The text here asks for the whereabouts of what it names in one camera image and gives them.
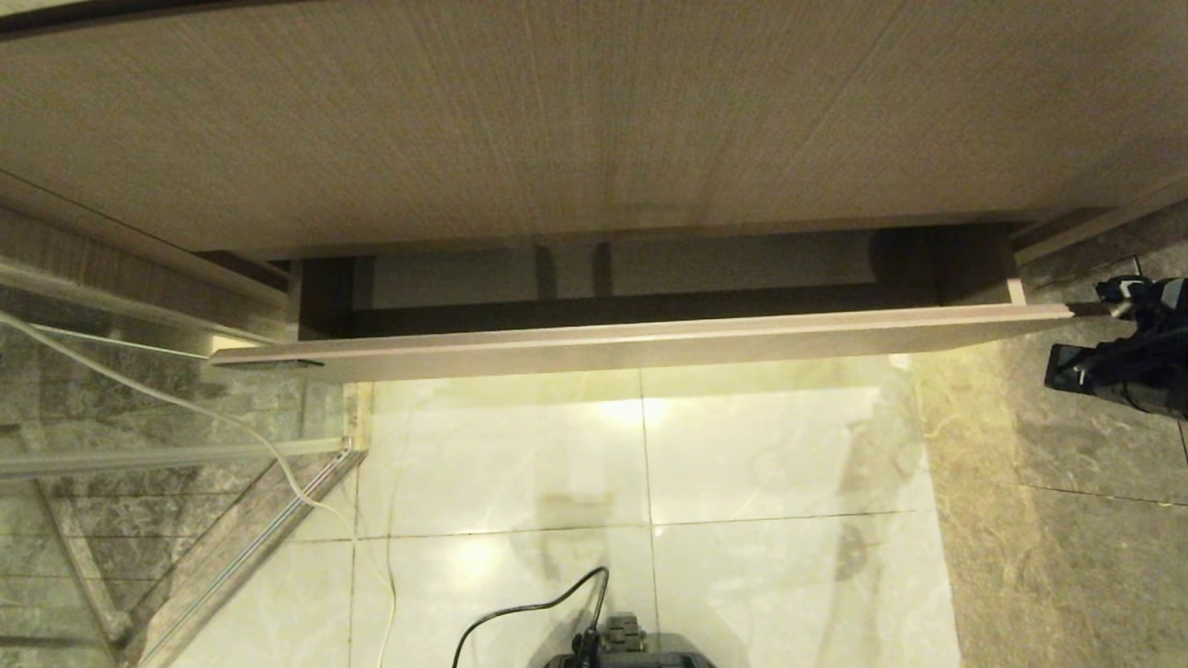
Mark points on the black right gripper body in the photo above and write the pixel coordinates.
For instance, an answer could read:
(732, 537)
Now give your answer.
(1165, 315)

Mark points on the beige wooden drawer front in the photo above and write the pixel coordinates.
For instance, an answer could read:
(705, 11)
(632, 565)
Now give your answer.
(603, 348)

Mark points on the framed glass shower door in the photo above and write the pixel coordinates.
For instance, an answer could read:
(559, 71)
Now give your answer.
(139, 520)

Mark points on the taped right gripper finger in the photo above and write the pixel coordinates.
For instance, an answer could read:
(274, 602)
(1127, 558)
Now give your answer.
(1118, 292)

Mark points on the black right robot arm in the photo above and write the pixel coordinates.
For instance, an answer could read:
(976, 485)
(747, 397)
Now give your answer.
(1165, 390)

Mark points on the beige wooden vanity cabinet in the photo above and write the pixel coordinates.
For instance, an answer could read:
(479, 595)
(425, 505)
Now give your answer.
(557, 111)

